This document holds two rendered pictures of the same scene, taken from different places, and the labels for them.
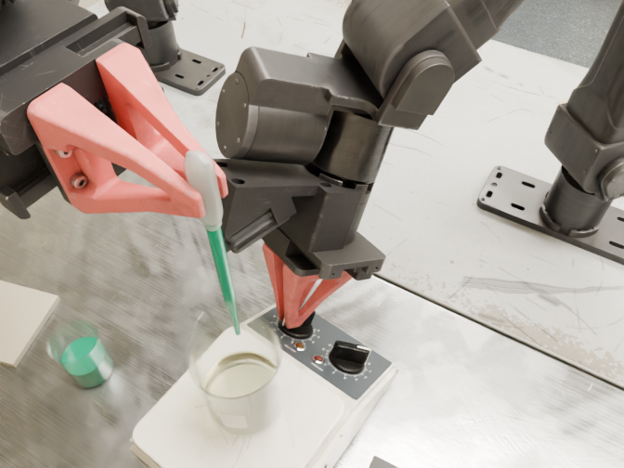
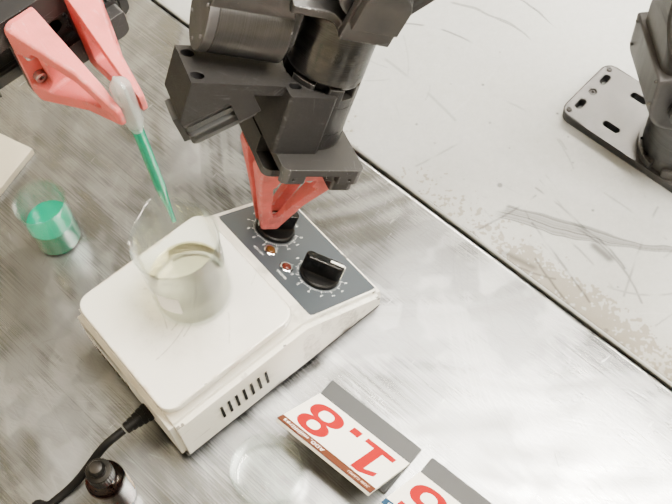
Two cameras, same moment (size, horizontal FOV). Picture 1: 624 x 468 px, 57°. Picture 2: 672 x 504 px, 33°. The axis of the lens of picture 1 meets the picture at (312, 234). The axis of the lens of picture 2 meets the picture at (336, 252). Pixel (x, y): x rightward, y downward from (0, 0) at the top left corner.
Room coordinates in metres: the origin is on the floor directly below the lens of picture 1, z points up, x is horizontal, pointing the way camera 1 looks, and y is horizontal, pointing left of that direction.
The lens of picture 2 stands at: (-0.17, -0.19, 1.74)
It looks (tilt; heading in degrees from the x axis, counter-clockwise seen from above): 61 degrees down; 20
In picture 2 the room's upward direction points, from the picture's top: 8 degrees counter-clockwise
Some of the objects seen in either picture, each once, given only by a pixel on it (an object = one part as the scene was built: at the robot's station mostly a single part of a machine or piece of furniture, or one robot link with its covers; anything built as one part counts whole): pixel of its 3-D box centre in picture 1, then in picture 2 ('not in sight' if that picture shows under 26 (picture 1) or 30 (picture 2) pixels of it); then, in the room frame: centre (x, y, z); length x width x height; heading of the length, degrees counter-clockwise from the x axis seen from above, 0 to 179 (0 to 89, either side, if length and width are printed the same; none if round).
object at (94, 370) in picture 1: (83, 355); (48, 219); (0.24, 0.21, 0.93); 0.04 x 0.04 x 0.06
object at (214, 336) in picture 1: (238, 375); (183, 263); (0.17, 0.05, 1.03); 0.07 x 0.06 x 0.08; 36
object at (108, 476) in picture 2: not in sight; (106, 481); (0.03, 0.09, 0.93); 0.03 x 0.03 x 0.07
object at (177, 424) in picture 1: (240, 420); (185, 310); (0.16, 0.05, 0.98); 0.12 x 0.12 x 0.01; 53
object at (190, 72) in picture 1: (153, 39); not in sight; (0.72, 0.22, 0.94); 0.20 x 0.07 x 0.08; 60
